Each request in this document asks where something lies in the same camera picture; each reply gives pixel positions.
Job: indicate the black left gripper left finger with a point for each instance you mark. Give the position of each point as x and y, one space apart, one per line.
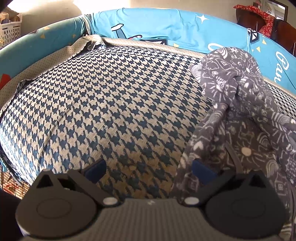
77 187

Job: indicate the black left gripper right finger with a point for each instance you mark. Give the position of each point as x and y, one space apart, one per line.
224 181

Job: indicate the grey patterned fleece garment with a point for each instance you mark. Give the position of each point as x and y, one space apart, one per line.
244 130

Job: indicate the houndstooth mattress cover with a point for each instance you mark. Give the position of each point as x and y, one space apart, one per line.
134 107

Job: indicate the blue cartoon bed bumper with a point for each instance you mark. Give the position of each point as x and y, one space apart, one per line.
173 27

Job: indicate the red patterned cloth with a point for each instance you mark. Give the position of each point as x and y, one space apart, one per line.
254 18

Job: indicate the dark wooden chair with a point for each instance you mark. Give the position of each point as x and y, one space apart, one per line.
284 34

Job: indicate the white plastic basket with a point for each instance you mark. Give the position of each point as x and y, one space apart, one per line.
10 28

